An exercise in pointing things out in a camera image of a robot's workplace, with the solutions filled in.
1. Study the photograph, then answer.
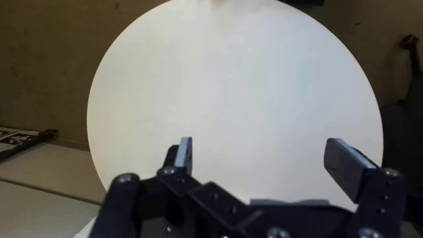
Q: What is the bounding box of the black framed tag board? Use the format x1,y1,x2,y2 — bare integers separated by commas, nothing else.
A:
0,126,59,162

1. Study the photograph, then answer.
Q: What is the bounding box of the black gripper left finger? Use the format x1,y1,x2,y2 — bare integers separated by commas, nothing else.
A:
157,136,195,180

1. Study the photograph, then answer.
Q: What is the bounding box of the black stand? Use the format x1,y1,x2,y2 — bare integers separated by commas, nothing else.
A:
380,33,423,222

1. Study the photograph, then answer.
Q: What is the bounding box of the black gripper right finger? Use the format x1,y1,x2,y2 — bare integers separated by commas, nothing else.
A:
322,136,407,214

